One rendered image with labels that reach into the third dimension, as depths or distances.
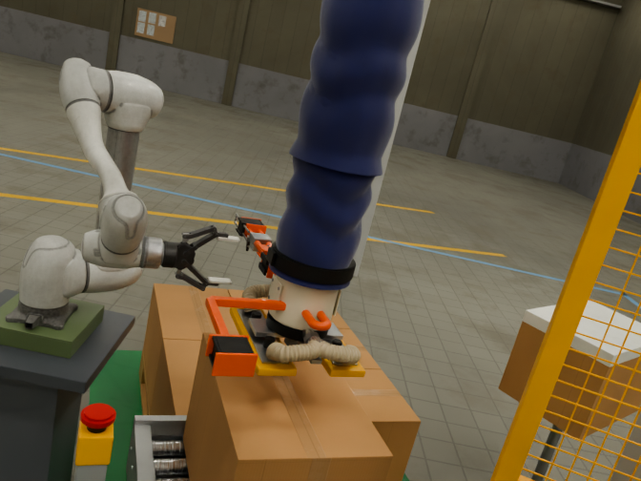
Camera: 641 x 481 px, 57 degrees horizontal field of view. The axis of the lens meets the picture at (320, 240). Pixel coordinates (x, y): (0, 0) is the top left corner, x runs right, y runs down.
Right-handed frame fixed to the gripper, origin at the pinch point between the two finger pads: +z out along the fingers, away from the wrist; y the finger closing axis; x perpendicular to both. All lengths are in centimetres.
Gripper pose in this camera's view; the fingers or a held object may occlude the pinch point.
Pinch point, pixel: (231, 260)
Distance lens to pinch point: 176.5
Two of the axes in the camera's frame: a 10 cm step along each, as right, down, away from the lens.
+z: 9.2, 1.1, 3.9
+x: 3.3, 3.5, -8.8
